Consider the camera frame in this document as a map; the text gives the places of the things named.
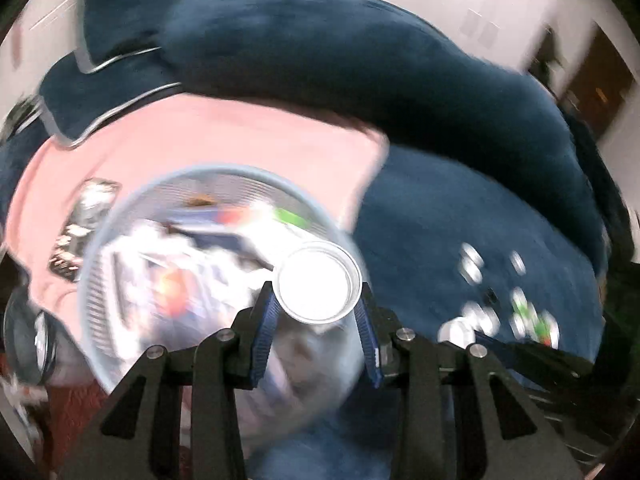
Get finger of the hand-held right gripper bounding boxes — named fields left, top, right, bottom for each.
left=472, top=330, right=598, bottom=386

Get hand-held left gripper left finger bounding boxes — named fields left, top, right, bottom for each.
left=60, top=281, right=279, bottom=480

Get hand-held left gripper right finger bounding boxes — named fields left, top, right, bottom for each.
left=351, top=281, right=583, bottom=480

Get light green ribbed cap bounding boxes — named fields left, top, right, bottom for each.
left=535, top=315, right=561, bottom=348

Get white lid with silver rim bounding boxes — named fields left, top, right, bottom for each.
left=272, top=241, right=363, bottom=325

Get clear plastic tub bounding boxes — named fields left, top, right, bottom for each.
left=77, top=162, right=373, bottom=461

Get green and white cap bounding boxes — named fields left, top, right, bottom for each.
left=510, top=290, right=538, bottom=331

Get pile of white caps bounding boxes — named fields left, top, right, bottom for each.
left=437, top=242, right=561, bottom=348

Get large green cap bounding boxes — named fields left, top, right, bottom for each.
left=272, top=207, right=313, bottom=231

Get dark blue plush blanket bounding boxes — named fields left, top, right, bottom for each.
left=0, top=0, right=621, bottom=480

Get pink bedsheet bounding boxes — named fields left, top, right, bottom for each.
left=0, top=95, right=391, bottom=401

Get shiny foil wrapper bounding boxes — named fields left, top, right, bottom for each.
left=47, top=177, right=121, bottom=281

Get red cloth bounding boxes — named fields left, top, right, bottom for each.
left=30, top=380, right=121, bottom=480

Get black round-rimmed object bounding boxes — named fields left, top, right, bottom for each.
left=0, top=285, right=66, bottom=391

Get brown door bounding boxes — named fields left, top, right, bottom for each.
left=560, top=25, right=631, bottom=146

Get dark blue piped pillow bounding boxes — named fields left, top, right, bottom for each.
left=75, top=0, right=201, bottom=73
left=37, top=52, right=183, bottom=146

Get white wall outlet plates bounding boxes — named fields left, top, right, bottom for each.
left=462, top=10, right=501, bottom=46

